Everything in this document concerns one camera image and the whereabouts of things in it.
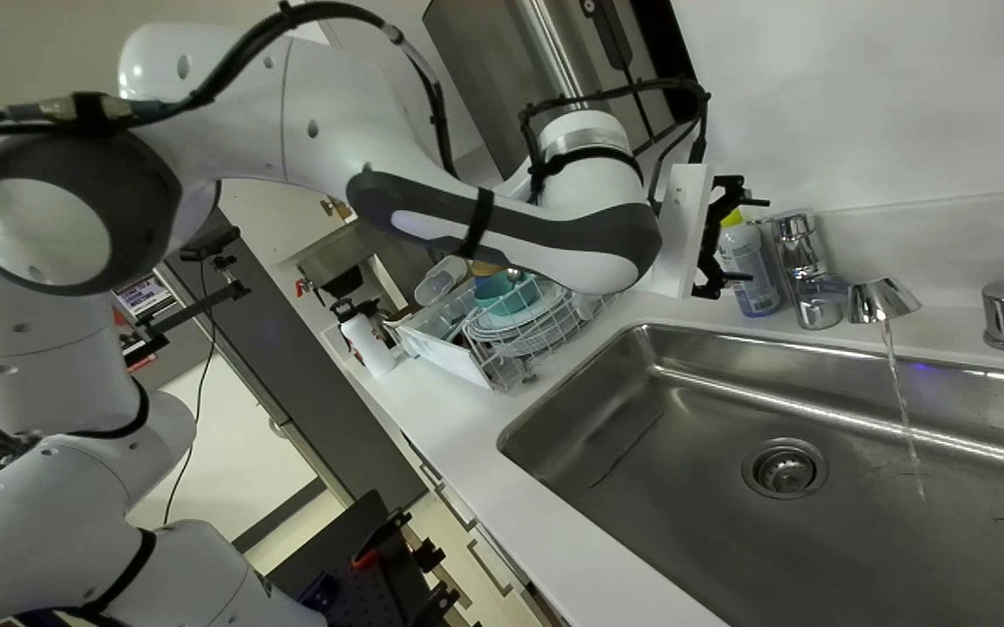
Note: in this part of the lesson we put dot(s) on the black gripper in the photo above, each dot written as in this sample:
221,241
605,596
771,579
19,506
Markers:
685,230

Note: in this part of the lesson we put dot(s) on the chrome sink tap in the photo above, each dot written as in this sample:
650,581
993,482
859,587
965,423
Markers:
810,274

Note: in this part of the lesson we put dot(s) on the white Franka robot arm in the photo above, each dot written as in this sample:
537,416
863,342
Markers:
295,117

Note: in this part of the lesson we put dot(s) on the stream of tap water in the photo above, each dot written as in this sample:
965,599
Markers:
905,406

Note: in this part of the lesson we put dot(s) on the blue bottle yellow cap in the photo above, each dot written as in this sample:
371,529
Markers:
751,274

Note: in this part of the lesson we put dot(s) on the teal bowl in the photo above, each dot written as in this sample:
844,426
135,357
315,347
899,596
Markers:
508,290

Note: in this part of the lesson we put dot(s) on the round sink drain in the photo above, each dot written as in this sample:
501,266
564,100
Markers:
781,469

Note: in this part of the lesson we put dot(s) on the stainless steel sink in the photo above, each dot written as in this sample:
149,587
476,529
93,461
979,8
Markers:
699,487

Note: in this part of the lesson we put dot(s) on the stainless paper towel dispenser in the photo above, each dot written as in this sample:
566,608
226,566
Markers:
503,70

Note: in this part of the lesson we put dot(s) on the white drain tray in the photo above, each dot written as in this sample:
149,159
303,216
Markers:
437,349

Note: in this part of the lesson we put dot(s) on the white base cabinet drawers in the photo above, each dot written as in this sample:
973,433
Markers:
478,558

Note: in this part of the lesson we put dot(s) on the dark grey table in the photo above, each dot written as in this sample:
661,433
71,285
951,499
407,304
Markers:
295,370

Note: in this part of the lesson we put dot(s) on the black metal rack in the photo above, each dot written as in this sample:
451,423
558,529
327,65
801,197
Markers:
340,567

